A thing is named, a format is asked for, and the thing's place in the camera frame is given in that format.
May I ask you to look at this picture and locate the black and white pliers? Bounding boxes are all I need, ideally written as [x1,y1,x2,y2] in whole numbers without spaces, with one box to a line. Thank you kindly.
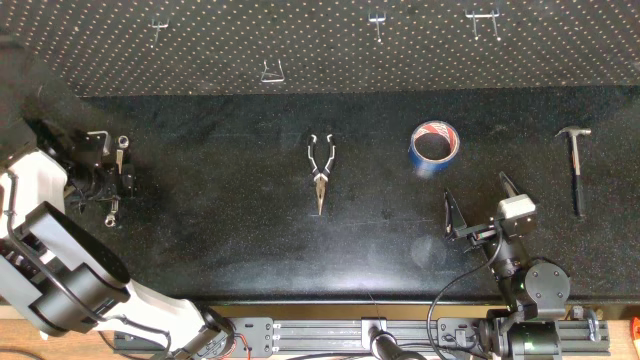
[306,133,337,217]

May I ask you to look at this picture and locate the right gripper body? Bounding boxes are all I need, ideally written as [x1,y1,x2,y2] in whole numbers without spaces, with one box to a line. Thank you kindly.
[447,222,501,252]

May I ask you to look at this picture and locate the black pegboard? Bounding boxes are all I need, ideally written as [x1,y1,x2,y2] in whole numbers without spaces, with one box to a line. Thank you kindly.
[0,0,640,99]

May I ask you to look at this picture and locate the mounting rail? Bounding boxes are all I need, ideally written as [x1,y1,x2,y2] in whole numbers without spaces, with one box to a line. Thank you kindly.
[113,316,612,360]

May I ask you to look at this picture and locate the roll of blue tape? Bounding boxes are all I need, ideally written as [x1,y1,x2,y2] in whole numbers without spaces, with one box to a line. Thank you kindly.
[408,120,461,179]

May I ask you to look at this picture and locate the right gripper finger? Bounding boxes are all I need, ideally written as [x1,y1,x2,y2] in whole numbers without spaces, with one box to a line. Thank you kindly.
[443,188,470,238]
[498,171,522,201]

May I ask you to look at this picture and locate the black cable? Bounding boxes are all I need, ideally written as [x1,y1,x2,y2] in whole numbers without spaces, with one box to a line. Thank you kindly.
[2,169,174,359]
[426,222,506,360]

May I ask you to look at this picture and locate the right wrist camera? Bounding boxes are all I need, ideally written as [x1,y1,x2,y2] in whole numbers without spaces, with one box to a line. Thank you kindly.
[494,193,539,239]

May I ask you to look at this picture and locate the wrench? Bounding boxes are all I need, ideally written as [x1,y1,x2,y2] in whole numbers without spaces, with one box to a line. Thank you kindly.
[103,135,131,228]

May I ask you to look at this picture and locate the metal hook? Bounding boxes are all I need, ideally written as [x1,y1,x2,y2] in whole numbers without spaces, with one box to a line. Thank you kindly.
[368,11,388,44]
[259,58,287,85]
[150,17,170,48]
[464,8,503,43]

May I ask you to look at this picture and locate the hammer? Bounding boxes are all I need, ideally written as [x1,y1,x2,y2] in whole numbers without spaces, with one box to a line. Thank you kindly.
[554,126,593,220]

